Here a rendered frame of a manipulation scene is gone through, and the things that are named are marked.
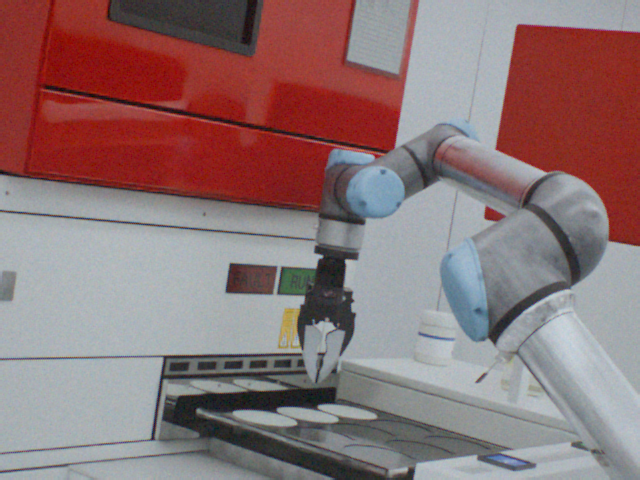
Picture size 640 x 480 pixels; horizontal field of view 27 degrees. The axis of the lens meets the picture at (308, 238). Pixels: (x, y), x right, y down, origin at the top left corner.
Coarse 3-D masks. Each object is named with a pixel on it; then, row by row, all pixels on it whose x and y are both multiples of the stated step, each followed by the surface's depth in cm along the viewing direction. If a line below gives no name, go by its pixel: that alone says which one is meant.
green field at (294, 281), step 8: (288, 272) 221; (296, 272) 223; (304, 272) 224; (312, 272) 226; (288, 280) 221; (296, 280) 223; (304, 280) 225; (312, 280) 227; (288, 288) 222; (296, 288) 223; (304, 288) 225
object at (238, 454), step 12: (216, 444) 208; (228, 444) 207; (240, 444) 207; (216, 456) 208; (228, 456) 207; (240, 456) 205; (252, 456) 204; (264, 456) 202; (276, 456) 203; (252, 468) 204; (264, 468) 202; (276, 468) 201; (288, 468) 199; (300, 468) 198; (312, 468) 199
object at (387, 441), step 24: (240, 408) 210; (264, 408) 213; (312, 408) 220; (360, 408) 227; (288, 432) 197; (312, 432) 200; (336, 432) 203; (360, 432) 207; (384, 432) 210; (408, 432) 213; (432, 432) 216; (360, 456) 189; (384, 456) 192; (408, 456) 194; (432, 456) 197; (456, 456) 199
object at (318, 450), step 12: (204, 408) 203; (216, 420) 201; (228, 420) 199; (240, 420) 199; (252, 432) 197; (264, 432) 195; (276, 432) 194; (288, 444) 192; (300, 444) 191; (312, 444) 190; (324, 456) 188; (336, 456) 187; (348, 456) 186; (360, 468) 184; (372, 468) 183; (384, 468) 182
